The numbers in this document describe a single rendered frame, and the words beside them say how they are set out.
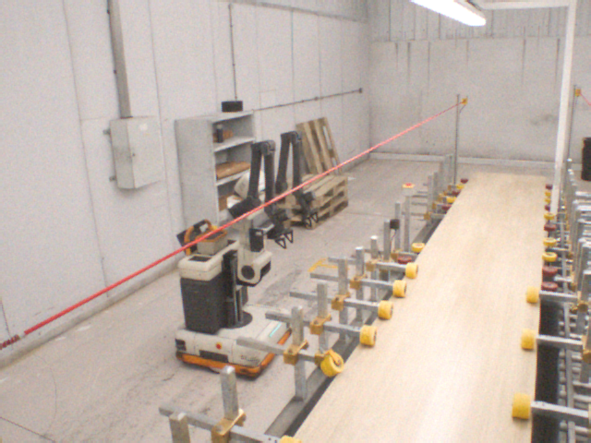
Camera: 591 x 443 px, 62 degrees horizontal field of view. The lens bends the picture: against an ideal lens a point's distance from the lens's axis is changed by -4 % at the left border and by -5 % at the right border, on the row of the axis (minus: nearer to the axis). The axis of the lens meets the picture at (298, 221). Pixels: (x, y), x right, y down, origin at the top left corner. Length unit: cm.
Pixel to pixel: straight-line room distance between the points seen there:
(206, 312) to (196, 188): 215
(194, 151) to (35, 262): 195
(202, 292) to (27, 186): 163
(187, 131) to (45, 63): 164
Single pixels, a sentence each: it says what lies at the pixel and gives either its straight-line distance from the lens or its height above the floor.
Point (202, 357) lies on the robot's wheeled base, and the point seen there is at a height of 12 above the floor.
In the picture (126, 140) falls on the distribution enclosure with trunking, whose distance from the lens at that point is 466.
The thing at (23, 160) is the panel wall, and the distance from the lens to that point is 425.
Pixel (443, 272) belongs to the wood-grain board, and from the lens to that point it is 298.
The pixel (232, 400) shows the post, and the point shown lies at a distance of 171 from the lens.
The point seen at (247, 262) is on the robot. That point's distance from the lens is 343.
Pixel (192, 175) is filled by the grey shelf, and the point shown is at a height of 97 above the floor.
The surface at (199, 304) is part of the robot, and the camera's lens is 357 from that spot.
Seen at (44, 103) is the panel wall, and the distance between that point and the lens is 438.
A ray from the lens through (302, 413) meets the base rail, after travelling 222.
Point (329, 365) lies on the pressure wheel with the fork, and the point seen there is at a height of 95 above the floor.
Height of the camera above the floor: 206
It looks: 17 degrees down
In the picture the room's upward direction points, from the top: 2 degrees counter-clockwise
